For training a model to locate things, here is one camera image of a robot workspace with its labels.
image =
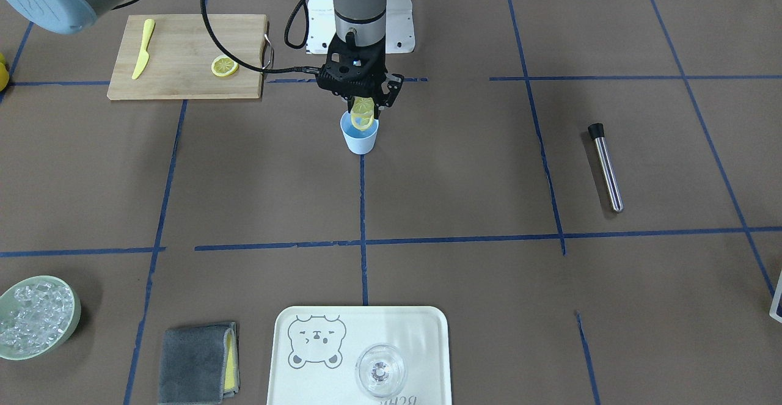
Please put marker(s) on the grey folded cloth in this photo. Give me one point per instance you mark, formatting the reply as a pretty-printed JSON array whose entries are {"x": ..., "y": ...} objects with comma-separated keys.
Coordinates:
[{"x": 199, "y": 364}]

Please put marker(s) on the yellow lemon lower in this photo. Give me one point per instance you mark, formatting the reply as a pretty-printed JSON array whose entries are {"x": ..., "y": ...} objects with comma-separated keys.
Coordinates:
[{"x": 4, "y": 73}]

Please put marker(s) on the yellow plastic knife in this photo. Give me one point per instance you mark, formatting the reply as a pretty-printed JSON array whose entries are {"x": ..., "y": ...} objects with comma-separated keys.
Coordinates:
[{"x": 143, "y": 56}]

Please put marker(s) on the white wire cup rack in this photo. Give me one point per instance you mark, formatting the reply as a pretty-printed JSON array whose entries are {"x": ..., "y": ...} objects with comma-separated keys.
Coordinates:
[{"x": 774, "y": 311}]

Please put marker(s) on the yellow lemon slice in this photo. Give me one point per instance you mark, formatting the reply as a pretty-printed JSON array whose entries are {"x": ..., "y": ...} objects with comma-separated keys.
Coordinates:
[{"x": 368, "y": 115}]

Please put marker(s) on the green bowl of ice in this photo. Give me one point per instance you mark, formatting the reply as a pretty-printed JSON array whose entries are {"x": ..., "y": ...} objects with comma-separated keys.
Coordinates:
[{"x": 38, "y": 314}]

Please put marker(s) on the steel muddler black tip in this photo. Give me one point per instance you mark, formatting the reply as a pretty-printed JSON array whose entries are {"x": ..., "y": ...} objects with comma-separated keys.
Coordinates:
[{"x": 597, "y": 135}]

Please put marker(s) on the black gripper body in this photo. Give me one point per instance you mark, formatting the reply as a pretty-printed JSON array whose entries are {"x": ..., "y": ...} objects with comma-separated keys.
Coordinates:
[{"x": 391, "y": 85}]

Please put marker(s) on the clear wine glass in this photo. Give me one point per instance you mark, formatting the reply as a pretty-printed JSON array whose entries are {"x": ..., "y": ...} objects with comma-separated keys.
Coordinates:
[{"x": 381, "y": 371}]

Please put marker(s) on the light blue plastic cup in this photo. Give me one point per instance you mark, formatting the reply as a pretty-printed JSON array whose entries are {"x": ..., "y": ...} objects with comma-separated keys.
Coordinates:
[{"x": 358, "y": 142}]

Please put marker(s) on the cream bear serving tray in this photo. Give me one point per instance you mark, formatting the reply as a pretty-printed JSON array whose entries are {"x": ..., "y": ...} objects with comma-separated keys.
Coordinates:
[{"x": 315, "y": 351}]

